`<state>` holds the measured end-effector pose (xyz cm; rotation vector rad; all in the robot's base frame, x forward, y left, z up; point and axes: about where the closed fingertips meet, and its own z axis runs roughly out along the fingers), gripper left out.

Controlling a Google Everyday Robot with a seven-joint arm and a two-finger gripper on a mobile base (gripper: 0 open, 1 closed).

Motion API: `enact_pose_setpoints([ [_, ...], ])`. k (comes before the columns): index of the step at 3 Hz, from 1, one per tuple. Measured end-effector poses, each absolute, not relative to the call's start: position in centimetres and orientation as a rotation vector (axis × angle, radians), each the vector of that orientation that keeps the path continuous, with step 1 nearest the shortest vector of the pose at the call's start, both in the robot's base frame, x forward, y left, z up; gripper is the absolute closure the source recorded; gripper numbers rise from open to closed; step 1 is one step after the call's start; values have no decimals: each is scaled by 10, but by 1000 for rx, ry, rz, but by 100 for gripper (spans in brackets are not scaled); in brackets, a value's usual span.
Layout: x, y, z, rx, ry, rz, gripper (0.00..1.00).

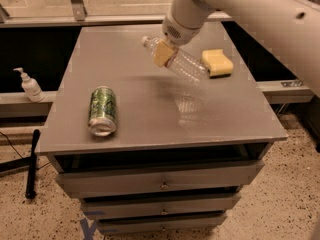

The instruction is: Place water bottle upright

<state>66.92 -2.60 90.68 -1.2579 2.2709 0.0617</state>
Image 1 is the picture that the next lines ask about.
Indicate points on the green soda can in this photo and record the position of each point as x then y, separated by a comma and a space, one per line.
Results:
102, 112

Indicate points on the yellow sponge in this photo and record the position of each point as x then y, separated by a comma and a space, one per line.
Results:
218, 63

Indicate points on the grey drawer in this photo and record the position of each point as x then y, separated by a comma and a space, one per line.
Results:
160, 223
165, 206
157, 180

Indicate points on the black pole stand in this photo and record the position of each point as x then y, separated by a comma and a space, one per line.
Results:
30, 162

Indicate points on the middle grey drawer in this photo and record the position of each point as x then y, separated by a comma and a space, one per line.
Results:
165, 206

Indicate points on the bottom grey drawer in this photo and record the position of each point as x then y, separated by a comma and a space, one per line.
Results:
160, 223

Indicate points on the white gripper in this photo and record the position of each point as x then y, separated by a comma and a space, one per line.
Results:
180, 33

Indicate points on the grey drawer cabinet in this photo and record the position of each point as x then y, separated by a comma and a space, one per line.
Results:
162, 120

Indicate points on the white pump dispenser bottle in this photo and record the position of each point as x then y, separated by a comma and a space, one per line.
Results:
30, 86

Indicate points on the top grey drawer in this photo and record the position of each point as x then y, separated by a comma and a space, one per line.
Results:
157, 180

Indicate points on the metal railing frame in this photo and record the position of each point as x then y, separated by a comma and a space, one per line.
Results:
51, 13

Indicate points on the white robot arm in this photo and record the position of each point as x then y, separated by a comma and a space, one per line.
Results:
289, 29

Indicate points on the clear plastic water bottle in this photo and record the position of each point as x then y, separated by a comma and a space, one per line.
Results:
181, 63

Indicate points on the metal bracket clamp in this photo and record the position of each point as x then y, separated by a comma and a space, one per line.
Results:
292, 83

